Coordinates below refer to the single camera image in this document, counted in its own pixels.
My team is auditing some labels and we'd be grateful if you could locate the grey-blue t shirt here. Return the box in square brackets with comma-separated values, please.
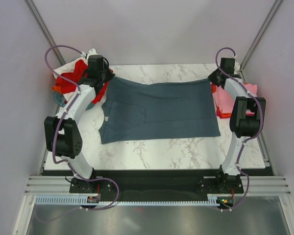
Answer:
[99, 77, 221, 144]

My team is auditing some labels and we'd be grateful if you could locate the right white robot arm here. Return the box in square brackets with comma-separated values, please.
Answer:
[208, 58, 266, 193]

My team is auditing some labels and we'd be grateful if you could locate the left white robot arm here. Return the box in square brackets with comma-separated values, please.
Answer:
[44, 55, 115, 192]

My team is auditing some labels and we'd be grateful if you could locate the white t shirt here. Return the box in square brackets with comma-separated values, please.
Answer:
[51, 48, 98, 102]

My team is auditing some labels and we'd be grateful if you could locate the folded pink t shirt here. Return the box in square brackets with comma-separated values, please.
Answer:
[215, 83, 258, 115]

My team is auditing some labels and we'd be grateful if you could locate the teal laundry basket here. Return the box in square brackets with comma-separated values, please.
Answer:
[53, 92, 94, 110]

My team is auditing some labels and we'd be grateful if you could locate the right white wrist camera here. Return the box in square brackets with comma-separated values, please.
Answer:
[233, 55, 241, 73]

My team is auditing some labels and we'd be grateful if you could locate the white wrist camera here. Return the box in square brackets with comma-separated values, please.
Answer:
[233, 55, 241, 73]
[81, 48, 98, 60]

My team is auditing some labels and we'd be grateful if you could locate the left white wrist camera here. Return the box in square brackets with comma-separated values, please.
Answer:
[81, 48, 98, 60]

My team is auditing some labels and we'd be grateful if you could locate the left aluminium frame post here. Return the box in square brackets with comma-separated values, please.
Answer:
[24, 0, 66, 65]

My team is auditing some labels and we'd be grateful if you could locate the aluminium frame post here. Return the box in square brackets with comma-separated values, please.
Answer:
[240, 0, 284, 71]
[24, 0, 66, 65]

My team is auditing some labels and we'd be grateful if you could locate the right aluminium frame post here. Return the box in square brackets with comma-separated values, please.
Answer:
[240, 0, 284, 71]

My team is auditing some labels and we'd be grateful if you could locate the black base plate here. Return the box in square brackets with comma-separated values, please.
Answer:
[41, 168, 245, 203]

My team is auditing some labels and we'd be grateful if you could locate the aluminium rail profile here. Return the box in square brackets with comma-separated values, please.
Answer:
[25, 176, 291, 196]

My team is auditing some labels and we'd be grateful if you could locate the white slotted cable duct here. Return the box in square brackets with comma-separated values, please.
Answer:
[35, 194, 245, 207]

